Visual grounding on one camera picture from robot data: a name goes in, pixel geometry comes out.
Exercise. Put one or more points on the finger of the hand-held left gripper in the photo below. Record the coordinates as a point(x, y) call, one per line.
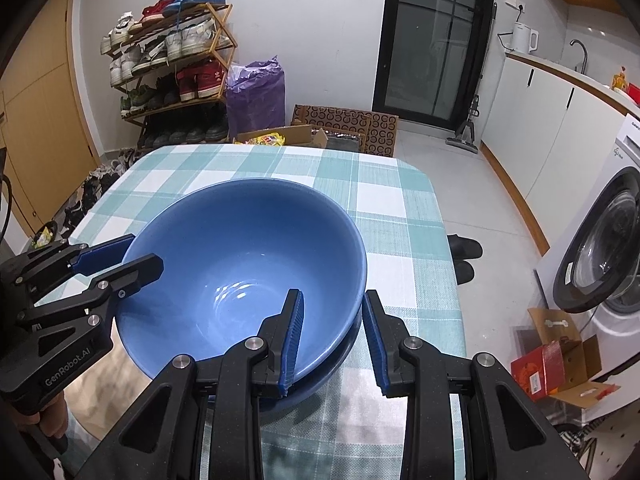
point(135, 272)
point(107, 255)

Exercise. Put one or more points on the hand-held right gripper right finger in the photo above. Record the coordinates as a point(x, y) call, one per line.
point(375, 345)

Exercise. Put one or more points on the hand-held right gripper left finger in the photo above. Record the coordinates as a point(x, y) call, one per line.
point(292, 345)

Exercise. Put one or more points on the blue bowl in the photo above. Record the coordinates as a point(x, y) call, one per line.
point(240, 240)
point(330, 370)

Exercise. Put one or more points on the person's left hand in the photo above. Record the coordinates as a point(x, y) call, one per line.
point(52, 417)

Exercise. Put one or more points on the pile of loose shoes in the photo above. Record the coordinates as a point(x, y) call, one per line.
point(95, 185)

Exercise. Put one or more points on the black slipper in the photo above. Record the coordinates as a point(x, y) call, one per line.
point(464, 271)
point(465, 247)

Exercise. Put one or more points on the teal checked tablecloth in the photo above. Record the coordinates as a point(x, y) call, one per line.
point(390, 220)

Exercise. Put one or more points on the yellow wooden door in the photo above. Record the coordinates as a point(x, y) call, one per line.
point(45, 135)

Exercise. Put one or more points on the red box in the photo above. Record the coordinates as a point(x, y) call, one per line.
point(537, 370)

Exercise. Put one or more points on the wooden shoe rack with shoes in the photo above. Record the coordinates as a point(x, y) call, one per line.
point(200, 80)

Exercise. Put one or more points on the open cardboard box with snacks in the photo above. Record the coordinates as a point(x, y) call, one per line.
point(300, 135)

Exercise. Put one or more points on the purple bag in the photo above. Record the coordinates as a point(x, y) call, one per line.
point(255, 100)

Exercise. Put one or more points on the small open cardboard box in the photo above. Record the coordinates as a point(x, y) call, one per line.
point(585, 360)

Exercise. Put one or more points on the brown circle-patterned cardboard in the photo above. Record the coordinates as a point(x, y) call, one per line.
point(350, 122)

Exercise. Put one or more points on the stick vacuum cleaner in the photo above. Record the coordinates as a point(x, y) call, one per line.
point(465, 135)

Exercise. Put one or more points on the white washing machine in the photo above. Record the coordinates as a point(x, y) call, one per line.
point(600, 260)

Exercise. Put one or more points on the white perforated mat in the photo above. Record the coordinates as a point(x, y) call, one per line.
point(605, 445)

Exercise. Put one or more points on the white kitchen base cabinets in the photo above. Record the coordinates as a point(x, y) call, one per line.
point(540, 125)

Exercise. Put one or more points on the black glass door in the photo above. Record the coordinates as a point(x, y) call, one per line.
point(430, 40)

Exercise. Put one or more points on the white electric kettle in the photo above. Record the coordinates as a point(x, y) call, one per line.
point(522, 39)

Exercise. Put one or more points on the metal kitchen faucet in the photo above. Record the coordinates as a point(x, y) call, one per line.
point(584, 55)

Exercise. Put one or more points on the yellow bottle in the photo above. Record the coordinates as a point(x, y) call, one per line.
point(620, 81)

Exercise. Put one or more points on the red container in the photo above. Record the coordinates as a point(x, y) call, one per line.
point(634, 94)

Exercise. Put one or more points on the white wall socket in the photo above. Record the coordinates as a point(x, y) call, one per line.
point(514, 4)

